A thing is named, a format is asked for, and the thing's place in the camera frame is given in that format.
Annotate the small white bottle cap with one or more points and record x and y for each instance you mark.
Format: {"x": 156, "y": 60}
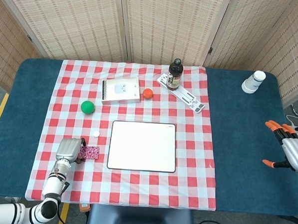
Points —
{"x": 96, "y": 133}

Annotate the white earbuds box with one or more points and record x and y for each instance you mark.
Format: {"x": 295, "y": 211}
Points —
{"x": 121, "y": 91}

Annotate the green ball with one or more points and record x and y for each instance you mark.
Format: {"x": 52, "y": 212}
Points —
{"x": 87, "y": 107}

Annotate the white folding stand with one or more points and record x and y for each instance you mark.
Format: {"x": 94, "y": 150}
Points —
{"x": 187, "y": 97}

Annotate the white black-edged rectangular mat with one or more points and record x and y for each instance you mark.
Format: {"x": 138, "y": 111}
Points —
{"x": 142, "y": 146}

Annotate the orange box under table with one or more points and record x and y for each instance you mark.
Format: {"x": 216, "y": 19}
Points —
{"x": 84, "y": 207}

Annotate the dark blue chair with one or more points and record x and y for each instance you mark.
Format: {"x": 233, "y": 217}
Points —
{"x": 141, "y": 219}

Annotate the red white checked tablecloth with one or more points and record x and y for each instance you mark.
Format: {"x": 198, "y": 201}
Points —
{"x": 192, "y": 144}

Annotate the dark drink bottle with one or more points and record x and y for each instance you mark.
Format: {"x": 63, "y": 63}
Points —
{"x": 175, "y": 75}

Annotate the orange ball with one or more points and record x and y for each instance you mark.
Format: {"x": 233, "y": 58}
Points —
{"x": 148, "y": 93}

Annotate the right silver orange-tipped robot hand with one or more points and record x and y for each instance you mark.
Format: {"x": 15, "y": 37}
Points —
{"x": 293, "y": 154}

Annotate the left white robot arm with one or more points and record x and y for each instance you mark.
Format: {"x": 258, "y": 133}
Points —
{"x": 52, "y": 187}

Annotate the left silver black-fingered robot hand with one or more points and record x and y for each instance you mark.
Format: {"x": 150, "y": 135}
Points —
{"x": 68, "y": 149}

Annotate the pink patterned small packet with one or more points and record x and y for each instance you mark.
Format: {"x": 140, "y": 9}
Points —
{"x": 90, "y": 152}

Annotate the woven folding screen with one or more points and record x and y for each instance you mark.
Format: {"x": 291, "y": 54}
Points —
{"x": 78, "y": 20}

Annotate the dark blue table cover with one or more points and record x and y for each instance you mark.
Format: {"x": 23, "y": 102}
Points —
{"x": 244, "y": 152}

